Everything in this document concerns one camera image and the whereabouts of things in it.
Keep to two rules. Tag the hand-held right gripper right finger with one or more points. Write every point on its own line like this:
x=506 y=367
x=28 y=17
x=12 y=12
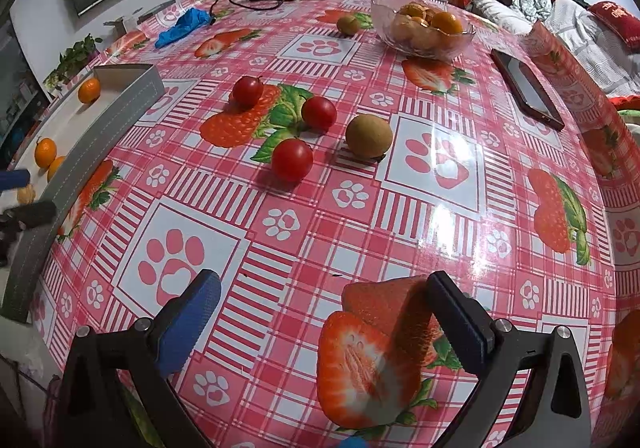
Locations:
x=460 y=323

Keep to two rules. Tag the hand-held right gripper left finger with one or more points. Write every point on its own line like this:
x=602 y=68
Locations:
x=192 y=318

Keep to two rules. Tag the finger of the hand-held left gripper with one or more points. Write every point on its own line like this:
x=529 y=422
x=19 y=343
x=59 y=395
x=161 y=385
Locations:
x=32 y=215
x=15 y=179

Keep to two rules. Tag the white tray with grey rim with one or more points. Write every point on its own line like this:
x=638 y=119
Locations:
x=100 y=128

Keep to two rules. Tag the red tomato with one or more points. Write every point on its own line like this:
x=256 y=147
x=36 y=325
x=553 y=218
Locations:
x=247 y=90
x=292 y=158
x=319 y=113

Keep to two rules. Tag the clear glass bowl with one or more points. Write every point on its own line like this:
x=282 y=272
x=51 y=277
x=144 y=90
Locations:
x=425 y=50

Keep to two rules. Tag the black framed glass tank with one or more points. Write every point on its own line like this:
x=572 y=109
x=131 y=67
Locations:
x=15 y=93

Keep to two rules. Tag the strawberry print pink tablecloth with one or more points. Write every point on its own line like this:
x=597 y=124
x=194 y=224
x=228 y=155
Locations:
x=310 y=248

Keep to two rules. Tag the green potted plant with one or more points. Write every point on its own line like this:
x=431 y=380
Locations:
x=75 y=55

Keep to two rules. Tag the small cardboard box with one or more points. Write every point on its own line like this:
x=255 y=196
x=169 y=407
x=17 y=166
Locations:
x=118 y=27

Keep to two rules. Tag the blue cloth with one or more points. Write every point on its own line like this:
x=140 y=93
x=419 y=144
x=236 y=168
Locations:
x=182 y=28

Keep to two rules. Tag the black tablet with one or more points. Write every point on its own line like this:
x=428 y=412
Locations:
x=530 y=88

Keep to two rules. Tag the red cloth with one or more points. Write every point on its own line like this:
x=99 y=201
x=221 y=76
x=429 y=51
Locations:
x=625 y=103

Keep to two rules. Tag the white grey blanket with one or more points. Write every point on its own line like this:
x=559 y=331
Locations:
x=575 y=25

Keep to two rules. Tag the red pillow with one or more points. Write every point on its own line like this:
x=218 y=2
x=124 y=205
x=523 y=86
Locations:
x=617 y=23

